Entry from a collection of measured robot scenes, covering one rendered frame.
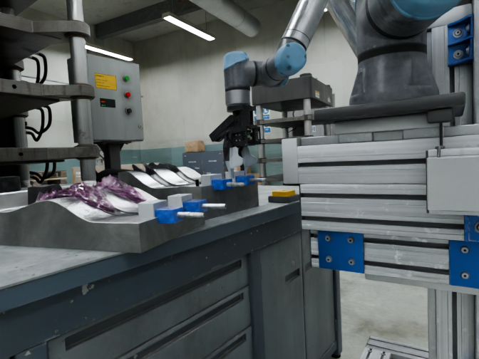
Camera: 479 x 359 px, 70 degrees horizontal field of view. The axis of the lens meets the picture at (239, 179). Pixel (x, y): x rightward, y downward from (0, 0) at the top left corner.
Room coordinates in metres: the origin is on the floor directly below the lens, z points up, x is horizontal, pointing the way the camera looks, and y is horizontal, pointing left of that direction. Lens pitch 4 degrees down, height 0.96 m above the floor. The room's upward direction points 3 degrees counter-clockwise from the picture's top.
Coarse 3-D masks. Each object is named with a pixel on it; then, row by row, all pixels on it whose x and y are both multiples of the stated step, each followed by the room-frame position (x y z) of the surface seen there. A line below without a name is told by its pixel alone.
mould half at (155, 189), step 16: (128, 176) 1.09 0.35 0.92; (144, 176) 1.09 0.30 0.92; (176, 176) 1.17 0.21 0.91; (192, 176) 1.22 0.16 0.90; (160, 192) 0.99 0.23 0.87; (176, 192) 0.95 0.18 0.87; (192, 192) 0.91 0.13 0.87; (208, 192) 0.91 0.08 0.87; (224, 192) 0.96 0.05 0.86; (240, 192) 1.02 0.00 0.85; (256, 192) 1.09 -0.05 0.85; (240, 208) 1.02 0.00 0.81
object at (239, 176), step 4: (228, 172) 1.03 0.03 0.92; (236, 172) 1.03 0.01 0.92; (240, 172) 1.04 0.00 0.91; (228, 176) 1.03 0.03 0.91; (236, 176) 1.02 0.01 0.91; (240, 176) 1.01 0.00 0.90; (244, 176) 1.00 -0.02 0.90; (248, 176) 1.01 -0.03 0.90; (252, 176) 1.02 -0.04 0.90; (232, 180) 1.02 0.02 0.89; (236, 180) 1.02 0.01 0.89; (240, 180) 1.01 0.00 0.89; (244, 180) 1.00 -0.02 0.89; (248, 180) 1.00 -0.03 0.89; (252, 180) 1.00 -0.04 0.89; (256, 180) 0.99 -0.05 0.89; (260, 180) 0.98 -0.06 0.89; (264, 180) 0.98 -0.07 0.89; (244, 184) 1.00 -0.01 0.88; (248, 184) 1.00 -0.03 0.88
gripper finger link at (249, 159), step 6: (240, 150) 1.06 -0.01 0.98; (246, 150) 1.05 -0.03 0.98; (240, 156) 1.06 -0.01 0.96; (246, 156) 1.06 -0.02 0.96; (252, 156) 1.04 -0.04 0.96; (246, 162) 1.06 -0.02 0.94; (252, 162) 1.05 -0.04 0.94; (240, 168) 1.07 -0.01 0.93; (246, 168) 1.07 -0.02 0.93; (246, 174) 1.07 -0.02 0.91
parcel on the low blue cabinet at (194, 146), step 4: (192, 140) 8.41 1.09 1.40; (196, 140) 8.35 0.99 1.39; (200, 140) 8.44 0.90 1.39; (188, 144) 8.45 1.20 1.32; (192, 144) 8.38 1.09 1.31; (196, 144) 8.35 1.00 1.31; (200, 144) 8.42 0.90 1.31; (204, 144) 8.57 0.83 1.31; (188, 148) 8.45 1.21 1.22; (192, 148) 8.38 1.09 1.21; (196, 148) 8.35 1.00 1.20; (200, 148) 8.42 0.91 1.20; (204, 148) 8.55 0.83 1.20
